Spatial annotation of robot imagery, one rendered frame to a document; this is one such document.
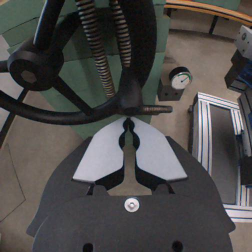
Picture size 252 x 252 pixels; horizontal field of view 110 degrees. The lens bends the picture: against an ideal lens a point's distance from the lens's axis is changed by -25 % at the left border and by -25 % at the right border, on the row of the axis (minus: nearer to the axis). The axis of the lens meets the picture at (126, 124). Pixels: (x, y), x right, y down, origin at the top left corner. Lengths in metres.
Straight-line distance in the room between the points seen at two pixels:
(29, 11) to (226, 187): 1.05
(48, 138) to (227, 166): 1.38
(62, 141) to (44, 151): 0.19
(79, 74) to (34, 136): 1.03
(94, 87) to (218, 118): 0.85
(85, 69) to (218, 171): 0.83
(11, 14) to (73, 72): 0.22
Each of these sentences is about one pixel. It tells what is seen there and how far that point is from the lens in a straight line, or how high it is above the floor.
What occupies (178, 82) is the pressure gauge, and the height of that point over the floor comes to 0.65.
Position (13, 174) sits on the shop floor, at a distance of 1.39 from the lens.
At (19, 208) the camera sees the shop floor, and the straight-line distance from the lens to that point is 1.30.
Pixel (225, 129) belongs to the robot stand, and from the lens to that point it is 0.98.
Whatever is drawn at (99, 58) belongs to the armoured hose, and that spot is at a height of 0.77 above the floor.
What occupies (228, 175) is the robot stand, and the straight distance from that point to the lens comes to 0.87.
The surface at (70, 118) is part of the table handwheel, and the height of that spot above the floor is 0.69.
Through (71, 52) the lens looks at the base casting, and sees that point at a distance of 0.36.
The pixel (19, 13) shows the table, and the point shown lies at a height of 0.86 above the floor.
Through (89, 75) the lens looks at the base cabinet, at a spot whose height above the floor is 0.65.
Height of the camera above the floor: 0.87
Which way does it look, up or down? 61 degrees down
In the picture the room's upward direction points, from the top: 7 degrees counter-clockwise
